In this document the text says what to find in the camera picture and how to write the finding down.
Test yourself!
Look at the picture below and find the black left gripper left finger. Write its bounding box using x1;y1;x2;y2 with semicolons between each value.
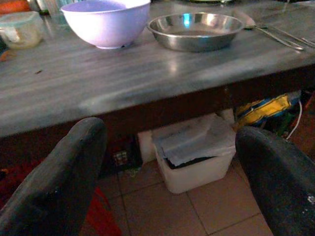
0;117;108;236

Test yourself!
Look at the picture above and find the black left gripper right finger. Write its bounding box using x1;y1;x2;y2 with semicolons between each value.
235;126;315;236

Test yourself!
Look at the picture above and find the red cloth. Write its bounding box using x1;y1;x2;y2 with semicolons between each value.
78;186;123;236

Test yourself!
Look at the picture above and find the yellow and blue bag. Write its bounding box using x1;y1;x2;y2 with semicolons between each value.
235;91;302;128

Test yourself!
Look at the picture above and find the white plastic bin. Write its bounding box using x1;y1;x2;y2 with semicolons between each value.
152;113;237;195

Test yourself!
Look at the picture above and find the white block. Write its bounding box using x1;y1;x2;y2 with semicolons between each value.
137;130;156;165

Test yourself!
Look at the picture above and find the steel spoon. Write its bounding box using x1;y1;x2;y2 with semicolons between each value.
232;9;305;51

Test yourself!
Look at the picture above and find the clear plastic lidded container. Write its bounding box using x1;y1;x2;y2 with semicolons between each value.
0;11;44;50

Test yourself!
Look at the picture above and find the lilac plastic bowl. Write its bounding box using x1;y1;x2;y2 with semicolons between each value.
60;0;151;50

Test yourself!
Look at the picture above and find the shallow steel plate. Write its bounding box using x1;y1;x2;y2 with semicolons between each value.
147;12;246;53

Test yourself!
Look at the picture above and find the orange object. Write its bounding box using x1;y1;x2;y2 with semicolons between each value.
0;0;32;15

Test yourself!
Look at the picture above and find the white cable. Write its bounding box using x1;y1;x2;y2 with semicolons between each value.
285;99;303;141

